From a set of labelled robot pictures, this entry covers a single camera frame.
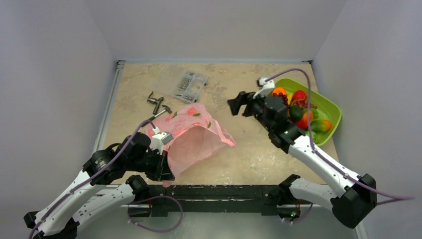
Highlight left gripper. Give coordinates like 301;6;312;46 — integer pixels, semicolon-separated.
127;147;175;181

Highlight pink plastic bag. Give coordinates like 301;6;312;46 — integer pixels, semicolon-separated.
144;103;236;178

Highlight fake green avocado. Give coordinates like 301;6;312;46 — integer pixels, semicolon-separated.
289;105;304;122

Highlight fake dark grapes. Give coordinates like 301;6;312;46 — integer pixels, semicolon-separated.
272;93;290;109

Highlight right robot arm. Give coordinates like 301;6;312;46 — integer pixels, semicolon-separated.
227;91;377;229

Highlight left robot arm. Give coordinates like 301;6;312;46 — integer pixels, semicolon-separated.
24;132;175;239

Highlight fake banana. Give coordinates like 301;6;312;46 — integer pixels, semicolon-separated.
287;93;294;105

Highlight fake red strawberry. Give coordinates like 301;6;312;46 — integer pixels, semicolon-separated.
292;90;308;102

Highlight fake red grapes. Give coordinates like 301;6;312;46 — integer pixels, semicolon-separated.
291;100;317;109

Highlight fake green grapes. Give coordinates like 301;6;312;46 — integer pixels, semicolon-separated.
311;108;319;120

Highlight fake mango green orange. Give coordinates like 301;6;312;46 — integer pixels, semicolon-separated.
311;119;332;133

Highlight clear screw organizer box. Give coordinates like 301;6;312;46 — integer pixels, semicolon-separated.
171;69;209;104

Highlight black metal clamp tool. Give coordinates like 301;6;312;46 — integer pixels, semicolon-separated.
147;92;164;115

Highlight green plastic tray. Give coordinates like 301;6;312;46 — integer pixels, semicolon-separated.
275;78;342;146

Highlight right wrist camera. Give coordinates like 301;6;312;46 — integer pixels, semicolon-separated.
253;77;276;99

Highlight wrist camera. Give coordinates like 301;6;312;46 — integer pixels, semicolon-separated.
253;77;276;99
150;127;173;155

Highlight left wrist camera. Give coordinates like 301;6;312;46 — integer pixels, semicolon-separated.
150;127;173;155

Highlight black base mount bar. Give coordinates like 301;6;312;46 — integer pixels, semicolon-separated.
126;184;312;219

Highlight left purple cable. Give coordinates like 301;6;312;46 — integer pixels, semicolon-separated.
28;119;157;239

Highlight aluminium frame rail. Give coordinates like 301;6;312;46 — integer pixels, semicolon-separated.
92;60;126;153

